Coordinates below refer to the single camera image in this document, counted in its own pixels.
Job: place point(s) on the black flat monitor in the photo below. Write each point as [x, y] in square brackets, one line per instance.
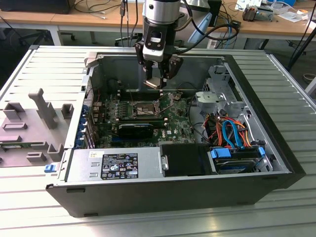
[34, 6]

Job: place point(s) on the silver drive cage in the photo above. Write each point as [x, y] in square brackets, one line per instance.
[214, 71]

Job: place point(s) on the clear plastic bag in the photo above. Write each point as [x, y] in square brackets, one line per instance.
[293, 14]

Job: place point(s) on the silver power supply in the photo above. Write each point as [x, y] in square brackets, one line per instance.
[79, 168]

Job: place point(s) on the black office chair base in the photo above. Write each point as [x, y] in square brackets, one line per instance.
[123, 39]

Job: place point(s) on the silver port block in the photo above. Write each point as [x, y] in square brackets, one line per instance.
[97, 106]
[95, 117]

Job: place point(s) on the black tripod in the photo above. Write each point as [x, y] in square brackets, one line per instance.
[300, 50]

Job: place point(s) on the tall black box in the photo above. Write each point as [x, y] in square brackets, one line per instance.
[214, 12]

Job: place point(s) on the hard disk with blue carrier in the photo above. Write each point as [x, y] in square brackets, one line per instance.
[234, 165]

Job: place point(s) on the RAM slot with white clips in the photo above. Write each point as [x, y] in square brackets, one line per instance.
[160, 124]
[143, 119]
[140, 96]
[140, 90]

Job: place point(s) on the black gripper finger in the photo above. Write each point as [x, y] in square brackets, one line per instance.
[139, 53]
[175, 65]

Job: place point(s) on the silver CPU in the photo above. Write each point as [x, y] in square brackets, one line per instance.
[156, 82]

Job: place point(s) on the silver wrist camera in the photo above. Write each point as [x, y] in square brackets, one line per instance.
[153, 55]

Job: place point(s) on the CPU socket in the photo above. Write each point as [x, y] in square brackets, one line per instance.
[148, 108]

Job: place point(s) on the black PC case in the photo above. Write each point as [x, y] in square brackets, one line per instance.
[172, 197]

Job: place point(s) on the small black box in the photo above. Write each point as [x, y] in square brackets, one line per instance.
[235, 24]

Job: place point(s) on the long wooden desk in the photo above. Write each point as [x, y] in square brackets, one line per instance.
[37, 18]

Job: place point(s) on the green motherboard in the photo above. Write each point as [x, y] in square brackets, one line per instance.
[177, 123]

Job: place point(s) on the grey parts rack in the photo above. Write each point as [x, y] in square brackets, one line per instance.
[32, 116]

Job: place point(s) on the blue card clip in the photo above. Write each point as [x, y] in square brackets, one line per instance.
[85, 108]
[81, 131]
[79, 143]
[82, 121]

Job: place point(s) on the white power strip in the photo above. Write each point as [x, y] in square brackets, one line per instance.
[211, 43]

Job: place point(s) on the black graphics card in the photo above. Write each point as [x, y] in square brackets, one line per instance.
[135, 132]

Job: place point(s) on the green RAM stick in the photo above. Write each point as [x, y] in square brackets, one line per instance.
[12, 147]

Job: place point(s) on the blue plastic latch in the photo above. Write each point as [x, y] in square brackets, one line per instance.
[50, 168]

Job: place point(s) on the black drive bay cover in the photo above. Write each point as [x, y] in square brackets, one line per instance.
[185, 160]

